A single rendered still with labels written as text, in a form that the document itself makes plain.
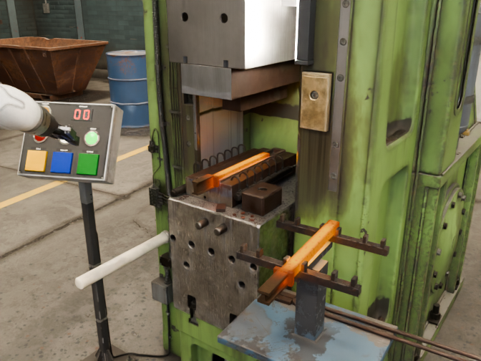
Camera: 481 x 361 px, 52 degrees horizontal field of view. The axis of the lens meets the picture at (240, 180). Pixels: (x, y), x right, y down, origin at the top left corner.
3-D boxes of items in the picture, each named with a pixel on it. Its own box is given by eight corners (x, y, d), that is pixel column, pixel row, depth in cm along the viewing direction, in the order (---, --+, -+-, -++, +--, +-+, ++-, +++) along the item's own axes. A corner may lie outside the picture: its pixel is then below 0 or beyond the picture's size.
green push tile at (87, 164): (96, 175, 172) (99, 154, 174) (75, 173, 174) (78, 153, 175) (98, 175, 174) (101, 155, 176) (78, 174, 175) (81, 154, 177)
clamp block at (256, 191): (263, 217, 155) (263, 198, 153) (240, 210, 160) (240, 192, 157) (283, 204, 164) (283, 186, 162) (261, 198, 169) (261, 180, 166)
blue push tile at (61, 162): (68, 173, 174) (72, 152, 175) (49, 171, 175) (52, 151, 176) (71, 174, 176) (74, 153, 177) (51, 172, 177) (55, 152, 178)
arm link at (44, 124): (39, 132, 136) (50, 137, 141) (44, 100, 137) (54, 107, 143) (8, 130, 137) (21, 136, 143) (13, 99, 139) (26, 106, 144)
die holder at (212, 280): (257, 346, 165) (258, 225, 149) (172, 306, 186) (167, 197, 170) (331, 273, 208) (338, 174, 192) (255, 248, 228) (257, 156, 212)
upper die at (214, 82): (231, 100, 149) (231, 68, 146) (182, 93, 160) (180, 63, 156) (299, 81, 181) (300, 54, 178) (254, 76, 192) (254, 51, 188)
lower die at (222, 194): (232, 208, 162) (232, 183, 159) (186, 194, 172) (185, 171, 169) (295, 172, 193) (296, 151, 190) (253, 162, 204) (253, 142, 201)
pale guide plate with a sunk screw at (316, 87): (326, 132, 147) (329, 74, 141) (299, 127, 152) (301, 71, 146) (328, 130, 149) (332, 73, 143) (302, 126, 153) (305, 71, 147)
